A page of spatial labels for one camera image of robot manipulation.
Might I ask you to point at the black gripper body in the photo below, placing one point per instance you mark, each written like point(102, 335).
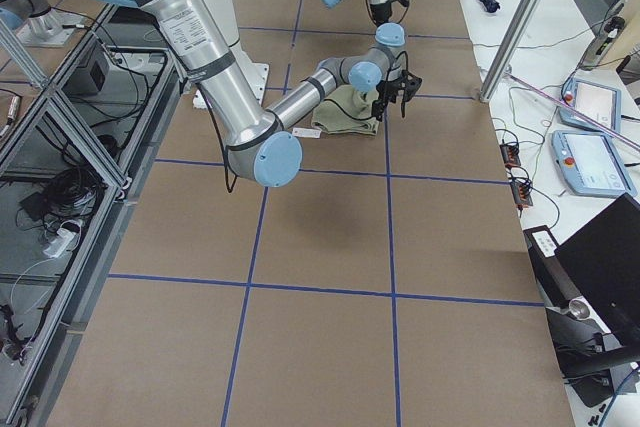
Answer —
point(390, 85)
point(380, 14)

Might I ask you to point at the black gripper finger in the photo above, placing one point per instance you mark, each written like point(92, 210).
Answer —
point(378, 108)

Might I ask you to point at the olive green long-sleeve shirt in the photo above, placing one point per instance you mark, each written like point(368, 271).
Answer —
point(346, 111)

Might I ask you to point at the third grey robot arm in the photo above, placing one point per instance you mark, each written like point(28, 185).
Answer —
point(37, 24)

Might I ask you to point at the white paper garment tag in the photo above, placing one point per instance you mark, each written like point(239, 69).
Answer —
point(306, 133)

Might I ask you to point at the reacher grabber stick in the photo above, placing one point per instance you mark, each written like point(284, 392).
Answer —
point(586, 119)

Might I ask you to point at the near blue teach pendant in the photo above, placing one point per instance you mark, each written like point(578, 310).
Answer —
point(591, 165)

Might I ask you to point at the blue teach pendant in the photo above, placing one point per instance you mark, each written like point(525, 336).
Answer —
point(591, 165)
point(598, 102)

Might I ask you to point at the far blue teach pendant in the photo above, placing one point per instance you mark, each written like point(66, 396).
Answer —
point(598, 102)

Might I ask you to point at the black laptop computer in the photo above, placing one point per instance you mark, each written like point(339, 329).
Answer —
point(591, 281)

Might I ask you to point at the aluminium frame post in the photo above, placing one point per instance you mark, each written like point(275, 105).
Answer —
point(507, 48)

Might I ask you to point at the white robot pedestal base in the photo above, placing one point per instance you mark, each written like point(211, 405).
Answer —
point(256, 74)

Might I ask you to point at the aluminium frame rail structure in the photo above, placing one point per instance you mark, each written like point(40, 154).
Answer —
point(73, 164)

